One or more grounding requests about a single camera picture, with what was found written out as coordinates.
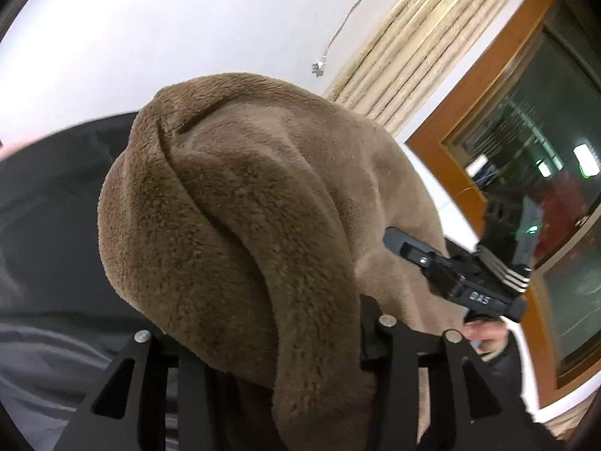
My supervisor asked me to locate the brown fleece sweater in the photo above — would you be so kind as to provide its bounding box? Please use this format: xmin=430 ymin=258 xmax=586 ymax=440
xmin=98 ymin=73 xmax=464 ymax=450

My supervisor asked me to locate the person's right hand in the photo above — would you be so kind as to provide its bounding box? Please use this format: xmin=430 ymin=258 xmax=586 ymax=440
xmin=461 ymin=321 xmax=508 ymax=362

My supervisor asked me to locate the black storage bag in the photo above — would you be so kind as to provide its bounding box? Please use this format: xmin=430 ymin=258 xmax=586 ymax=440
xmin=1 ymin=113 xmax=154 ymax=450

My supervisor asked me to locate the beige curtain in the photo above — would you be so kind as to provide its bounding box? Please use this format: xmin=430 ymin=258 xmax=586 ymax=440
xmin=325 ymin=0 xmax=509 ymax=135

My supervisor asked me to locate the wooden window frame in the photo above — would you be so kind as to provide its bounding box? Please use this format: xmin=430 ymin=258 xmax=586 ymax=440
xmin=408 ymin=0 xmax=600 ymax=414

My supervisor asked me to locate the white hanging cable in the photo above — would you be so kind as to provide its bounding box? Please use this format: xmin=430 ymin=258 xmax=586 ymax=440
xmin=308 ymin=0 xmax=400 ymax=78

